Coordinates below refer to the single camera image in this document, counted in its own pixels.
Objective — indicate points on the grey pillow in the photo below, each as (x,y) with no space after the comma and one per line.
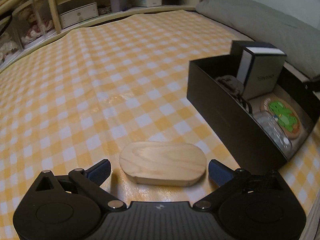
(262,17)

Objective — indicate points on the white mini drawer box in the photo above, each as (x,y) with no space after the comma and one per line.
(78,15)

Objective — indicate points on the oval wooden block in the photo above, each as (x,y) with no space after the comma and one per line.
(162,161)

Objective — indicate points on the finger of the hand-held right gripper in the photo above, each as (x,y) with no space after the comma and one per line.
(312,84)

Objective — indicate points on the yellow checkered tablecloth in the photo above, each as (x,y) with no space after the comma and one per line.
(105,80)

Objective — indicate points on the small patterned trinkets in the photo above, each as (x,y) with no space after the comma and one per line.
(103,9)

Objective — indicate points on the green frog wooden coaster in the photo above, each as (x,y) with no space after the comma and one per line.
(283,117)

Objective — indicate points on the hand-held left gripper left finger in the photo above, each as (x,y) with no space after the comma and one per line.
(100,171)

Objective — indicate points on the black storage box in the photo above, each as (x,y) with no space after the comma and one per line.
(225,115)

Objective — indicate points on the clear plastic packet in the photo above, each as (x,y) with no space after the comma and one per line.
(272,127)

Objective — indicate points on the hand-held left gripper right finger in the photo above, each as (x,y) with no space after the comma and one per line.
(218,171)

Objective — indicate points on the small black white box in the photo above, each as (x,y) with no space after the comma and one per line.
(260,72)

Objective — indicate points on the clear doll display case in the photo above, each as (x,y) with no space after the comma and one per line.
(8,42)
(33,25)

